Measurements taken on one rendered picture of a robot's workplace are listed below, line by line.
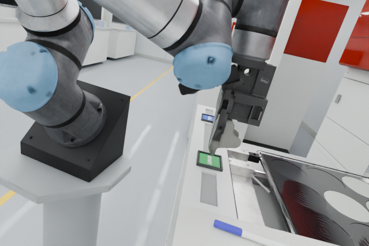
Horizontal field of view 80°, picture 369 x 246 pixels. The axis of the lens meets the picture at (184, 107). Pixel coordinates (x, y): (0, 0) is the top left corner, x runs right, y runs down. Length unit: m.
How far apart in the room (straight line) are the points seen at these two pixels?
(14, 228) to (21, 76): 1.30
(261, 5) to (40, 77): 0.39
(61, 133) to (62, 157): 0.08
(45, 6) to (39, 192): 0.38
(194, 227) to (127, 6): 0.29
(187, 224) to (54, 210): 0.47
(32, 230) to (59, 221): 0.90
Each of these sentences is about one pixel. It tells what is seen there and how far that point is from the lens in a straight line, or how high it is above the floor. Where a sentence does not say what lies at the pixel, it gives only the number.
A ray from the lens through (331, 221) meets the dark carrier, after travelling 0.62.
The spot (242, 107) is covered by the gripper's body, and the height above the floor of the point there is 1.10.
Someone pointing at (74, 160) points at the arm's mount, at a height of 0.86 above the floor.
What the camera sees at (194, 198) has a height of 0.96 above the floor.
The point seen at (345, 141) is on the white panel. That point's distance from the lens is 1.13.
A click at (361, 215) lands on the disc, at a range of 0.71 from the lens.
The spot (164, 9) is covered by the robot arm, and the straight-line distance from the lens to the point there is 0.24.
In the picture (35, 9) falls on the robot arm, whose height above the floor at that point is 1.19.
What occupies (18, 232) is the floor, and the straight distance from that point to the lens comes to 1.66.
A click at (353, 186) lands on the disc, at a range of 0.83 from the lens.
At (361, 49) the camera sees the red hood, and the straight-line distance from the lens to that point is 1.13.
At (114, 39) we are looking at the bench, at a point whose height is 0.61.
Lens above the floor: 1.21
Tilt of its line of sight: 19 degrees down
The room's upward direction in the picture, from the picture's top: 13 degrees clockwise
